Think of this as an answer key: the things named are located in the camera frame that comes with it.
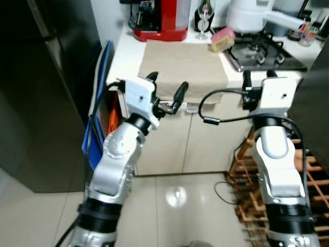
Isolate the pink-lidded food container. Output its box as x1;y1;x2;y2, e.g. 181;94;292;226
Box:
210;27;236;53

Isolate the dark steel fridge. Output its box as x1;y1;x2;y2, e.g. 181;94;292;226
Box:
0;0;103;193

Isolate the white paper label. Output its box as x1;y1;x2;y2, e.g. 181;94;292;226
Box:
185;103;202;113

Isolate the steel gas hob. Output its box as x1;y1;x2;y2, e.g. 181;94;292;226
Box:
218;28;308;73

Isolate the beige cloth mat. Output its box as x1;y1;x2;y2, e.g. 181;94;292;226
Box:
138;39;229;103

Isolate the grey board with blue edge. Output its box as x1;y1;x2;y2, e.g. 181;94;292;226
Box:
90;41;115;129

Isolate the red plastic board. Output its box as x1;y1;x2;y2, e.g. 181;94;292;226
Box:
105;100;121;135

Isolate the white kitchen cabinet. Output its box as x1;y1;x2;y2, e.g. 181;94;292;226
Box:
105;100;258;175

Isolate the dark sauce bottle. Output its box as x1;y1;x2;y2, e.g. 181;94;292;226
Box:
288;10;313;42

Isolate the small glass jar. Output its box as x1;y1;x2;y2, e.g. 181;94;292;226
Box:
302;25;319;47

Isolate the red coffee machine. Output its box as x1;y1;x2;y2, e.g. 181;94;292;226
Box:
121;0;192;43

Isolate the white cooking pot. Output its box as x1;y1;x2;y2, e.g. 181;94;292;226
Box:
226;0;304;34

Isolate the clear wine glass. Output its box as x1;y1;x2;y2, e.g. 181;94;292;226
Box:
195;5;212;41

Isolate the dark wine bottle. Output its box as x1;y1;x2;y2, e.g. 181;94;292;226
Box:
194;0;215;32

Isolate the wooden slat rack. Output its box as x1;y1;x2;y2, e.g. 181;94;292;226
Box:
226;129;329;247

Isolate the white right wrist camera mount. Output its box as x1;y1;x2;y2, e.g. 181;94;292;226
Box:
257;77;298;121

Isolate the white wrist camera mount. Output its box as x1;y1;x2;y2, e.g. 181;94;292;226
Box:
123;77;159;129
257;77;298;121

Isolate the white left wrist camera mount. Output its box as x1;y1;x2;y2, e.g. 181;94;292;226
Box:
123;77;159;129

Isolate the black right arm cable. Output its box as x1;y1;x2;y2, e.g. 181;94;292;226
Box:
198;89;309;206

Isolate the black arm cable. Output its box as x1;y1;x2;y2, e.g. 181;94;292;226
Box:
54;80;126;247
198;89;309;206

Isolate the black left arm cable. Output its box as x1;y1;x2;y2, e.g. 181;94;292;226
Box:
54;80;126;247

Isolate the black floor cable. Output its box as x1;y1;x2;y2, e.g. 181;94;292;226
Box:
213;180;237;206

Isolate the dark fridge door handle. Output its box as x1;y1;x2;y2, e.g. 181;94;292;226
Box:
26;0;54;39

